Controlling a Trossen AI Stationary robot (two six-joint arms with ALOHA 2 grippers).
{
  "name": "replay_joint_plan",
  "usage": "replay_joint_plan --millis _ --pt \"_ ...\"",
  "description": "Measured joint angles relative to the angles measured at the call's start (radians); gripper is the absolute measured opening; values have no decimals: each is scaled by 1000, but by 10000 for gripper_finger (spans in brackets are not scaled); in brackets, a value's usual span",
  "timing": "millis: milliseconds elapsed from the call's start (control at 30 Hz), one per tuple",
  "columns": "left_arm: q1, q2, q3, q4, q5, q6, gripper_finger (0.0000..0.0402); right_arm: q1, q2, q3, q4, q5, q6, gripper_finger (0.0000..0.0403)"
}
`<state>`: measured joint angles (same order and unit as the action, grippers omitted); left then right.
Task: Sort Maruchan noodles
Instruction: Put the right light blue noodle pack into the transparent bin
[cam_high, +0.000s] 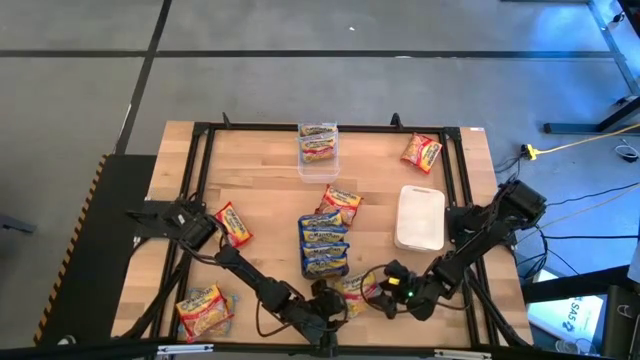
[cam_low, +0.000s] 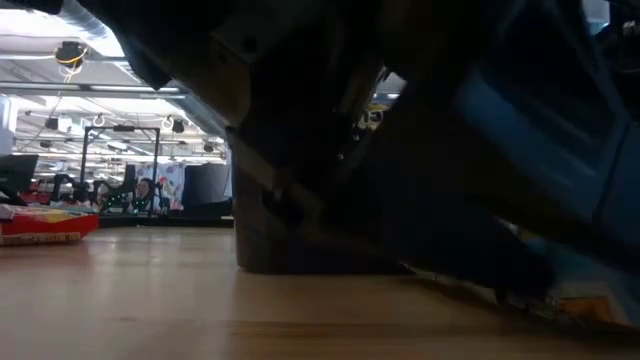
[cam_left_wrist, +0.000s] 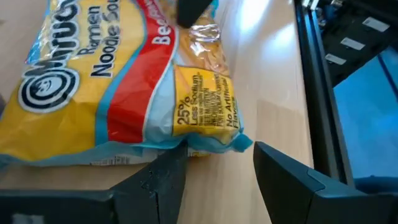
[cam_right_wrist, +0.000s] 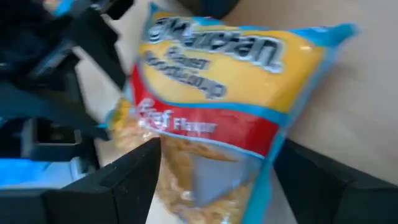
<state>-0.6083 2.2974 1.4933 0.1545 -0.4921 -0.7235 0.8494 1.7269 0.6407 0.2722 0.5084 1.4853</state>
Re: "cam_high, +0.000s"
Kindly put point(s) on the grey floor bracket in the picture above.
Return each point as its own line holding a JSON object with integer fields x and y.
{"x": 15, "y": 225}

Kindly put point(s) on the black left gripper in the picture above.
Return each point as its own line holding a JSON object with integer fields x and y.
{"x": 327, "y": 312}

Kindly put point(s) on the white printed box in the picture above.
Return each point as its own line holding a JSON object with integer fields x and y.
{"x": 570, "y": 315}

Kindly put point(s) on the red Maruchan ramen pack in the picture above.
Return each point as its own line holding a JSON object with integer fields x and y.
{"x": 235, "y": 227}
{"x": 317, "y": 130}
{"x": 357, "y": 295}
{"x": 422, "y": 152}
{"x": 318, "y": 150}
{"x": 340, "y": 202}
{"x": 202, "y": 312}

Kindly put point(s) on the silver metal bracket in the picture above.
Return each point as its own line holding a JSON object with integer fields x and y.
{"x": 185, "y": 349}
{"x": 465, "y": 354}

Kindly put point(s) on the white plastic bin lid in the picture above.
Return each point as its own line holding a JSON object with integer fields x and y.
{"x": 420, "y": 217}

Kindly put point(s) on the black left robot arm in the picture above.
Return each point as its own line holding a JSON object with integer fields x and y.
{"x": 260, "y": 285}

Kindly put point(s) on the clear plastic bin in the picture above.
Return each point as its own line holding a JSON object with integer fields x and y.
{"x": 320, "y": 172}

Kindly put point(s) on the black table beam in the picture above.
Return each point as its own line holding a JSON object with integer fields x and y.
{"x": 575, "y": 285}

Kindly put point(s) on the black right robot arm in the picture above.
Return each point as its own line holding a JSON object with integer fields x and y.
{"x": 452, "y": 267}

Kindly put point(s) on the black cabinet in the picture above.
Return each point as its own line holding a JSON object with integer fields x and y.
{"x": 622, "y": 325}

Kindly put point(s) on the black aluminium table frame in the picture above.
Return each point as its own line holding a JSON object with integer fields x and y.
{"x": 370, "y": 129}

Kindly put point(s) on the smoky grey plastic bin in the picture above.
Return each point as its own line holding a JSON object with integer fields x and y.
{"x": 325, "y": 277}

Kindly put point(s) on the black hazard-striped floor platform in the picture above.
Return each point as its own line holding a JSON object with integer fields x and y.
{"x": 75, "y": 280}

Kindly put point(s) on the black desk leg frame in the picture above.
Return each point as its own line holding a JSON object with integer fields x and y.
{"x": 570, "y": 128}

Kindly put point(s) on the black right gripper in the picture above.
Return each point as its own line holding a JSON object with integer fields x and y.
{"x": 395, "y": 292}

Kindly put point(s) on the yellow power plug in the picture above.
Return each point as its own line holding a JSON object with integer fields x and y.
{"x": 530, "y": 151}

